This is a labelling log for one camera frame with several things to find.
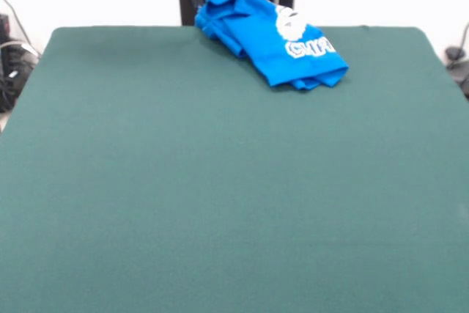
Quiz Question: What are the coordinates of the blue printed shirt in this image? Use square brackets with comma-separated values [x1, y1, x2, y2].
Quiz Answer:
[193, 0, 350, 92]

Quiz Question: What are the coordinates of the dark green table cloth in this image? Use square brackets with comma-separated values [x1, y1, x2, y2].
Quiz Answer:
[0, 25, 469, 313]

